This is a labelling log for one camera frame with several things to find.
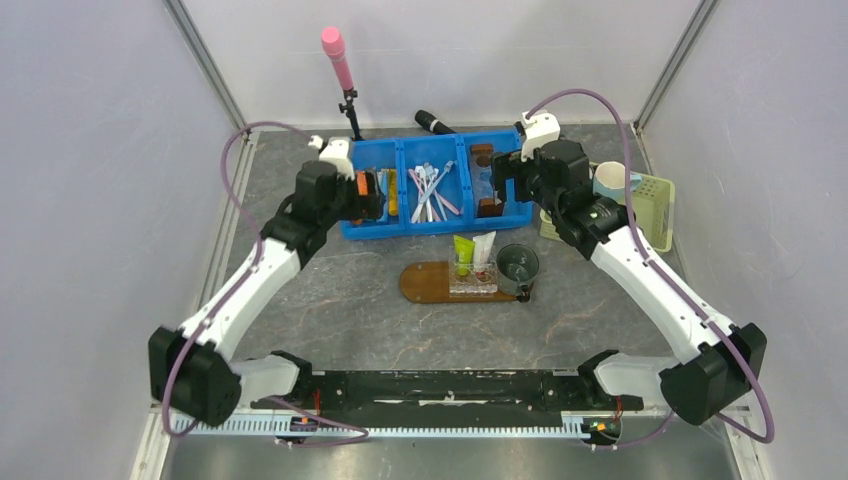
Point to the acrylic holder with wood ends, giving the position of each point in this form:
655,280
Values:
487,203

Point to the white cable duct strip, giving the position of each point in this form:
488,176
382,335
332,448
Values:
287,425

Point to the green toothpaste tube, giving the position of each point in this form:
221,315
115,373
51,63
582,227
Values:
464,250

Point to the blue three-compartment bin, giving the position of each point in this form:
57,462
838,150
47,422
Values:
407,153

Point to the light green plastic basket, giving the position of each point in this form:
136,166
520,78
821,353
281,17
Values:
652,199

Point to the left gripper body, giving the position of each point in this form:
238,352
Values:
349,206

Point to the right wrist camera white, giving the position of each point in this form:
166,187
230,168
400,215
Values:
539,129

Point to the oval wooden tray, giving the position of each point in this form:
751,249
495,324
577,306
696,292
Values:
426,283

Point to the orange toothpaste tube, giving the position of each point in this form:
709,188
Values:
362,183

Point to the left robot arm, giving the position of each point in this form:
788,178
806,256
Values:
191,367

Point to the light blue toothbrush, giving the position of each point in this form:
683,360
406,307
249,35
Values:
433,186

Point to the white toothbrush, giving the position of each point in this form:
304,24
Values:
424,211

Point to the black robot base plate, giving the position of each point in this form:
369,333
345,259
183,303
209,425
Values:
453,398

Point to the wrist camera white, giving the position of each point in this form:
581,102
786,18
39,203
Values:
336,151
539,129

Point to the dark green enamel mug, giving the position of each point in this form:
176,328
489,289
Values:
517,267

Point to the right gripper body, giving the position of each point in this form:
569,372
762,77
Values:
534,187

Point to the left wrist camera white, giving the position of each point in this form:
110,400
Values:
336,151

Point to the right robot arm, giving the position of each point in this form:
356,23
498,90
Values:
714,361

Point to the white toothpaste tube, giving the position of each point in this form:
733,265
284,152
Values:
483,245

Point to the light blue mug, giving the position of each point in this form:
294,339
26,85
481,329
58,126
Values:
611,180

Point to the clear acrylic toothbrush holder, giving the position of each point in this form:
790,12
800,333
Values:
470,279

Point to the pink microphone on stand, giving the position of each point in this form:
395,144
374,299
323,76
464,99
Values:
334,47

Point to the black microphone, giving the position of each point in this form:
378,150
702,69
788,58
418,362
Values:
432,124

